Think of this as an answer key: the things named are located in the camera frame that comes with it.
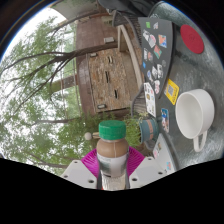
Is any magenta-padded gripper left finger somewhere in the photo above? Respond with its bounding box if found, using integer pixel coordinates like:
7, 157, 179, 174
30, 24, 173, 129
60, 148, 101, 190

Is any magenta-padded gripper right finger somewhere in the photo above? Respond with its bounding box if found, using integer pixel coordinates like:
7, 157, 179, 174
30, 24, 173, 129
126, 146, 168, 189

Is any green-capped brown drink bottle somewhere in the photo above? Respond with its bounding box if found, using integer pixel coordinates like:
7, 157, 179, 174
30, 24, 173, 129
95, 119, 130, 191

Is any colourful picture card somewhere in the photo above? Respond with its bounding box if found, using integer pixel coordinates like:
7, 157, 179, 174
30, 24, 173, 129
160, 107, 170, 134

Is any white sticker sheet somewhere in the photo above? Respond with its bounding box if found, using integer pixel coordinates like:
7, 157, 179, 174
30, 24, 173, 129
143, 82, 157, 118

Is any white ceramic mug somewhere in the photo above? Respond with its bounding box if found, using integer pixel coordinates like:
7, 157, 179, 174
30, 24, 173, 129
175, 88, 215, 153

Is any yellow sticker card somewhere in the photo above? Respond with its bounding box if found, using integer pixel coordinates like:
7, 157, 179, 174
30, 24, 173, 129
164, 78, 180, 106

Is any dark laptop with stickers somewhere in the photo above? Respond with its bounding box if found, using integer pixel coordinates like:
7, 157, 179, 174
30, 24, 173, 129
137, 16, 174, 99

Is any dark-trunked tree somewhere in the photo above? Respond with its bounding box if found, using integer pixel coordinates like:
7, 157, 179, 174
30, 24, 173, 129
0, 19, 119, 111

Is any flat round red coaster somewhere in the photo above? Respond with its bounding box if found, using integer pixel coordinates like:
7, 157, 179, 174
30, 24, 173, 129
179, 23, 205, 55

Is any globe-topped wooden lamp post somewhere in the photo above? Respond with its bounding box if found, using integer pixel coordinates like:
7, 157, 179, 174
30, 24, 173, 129
83, 131, 101, 141

